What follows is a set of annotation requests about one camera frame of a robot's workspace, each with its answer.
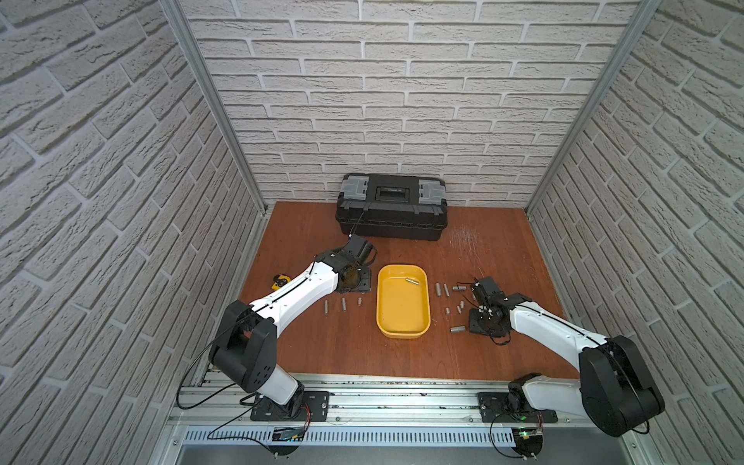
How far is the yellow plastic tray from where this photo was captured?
2.90ft

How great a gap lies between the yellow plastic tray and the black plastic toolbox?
16 centimetres

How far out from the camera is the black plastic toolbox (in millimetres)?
993
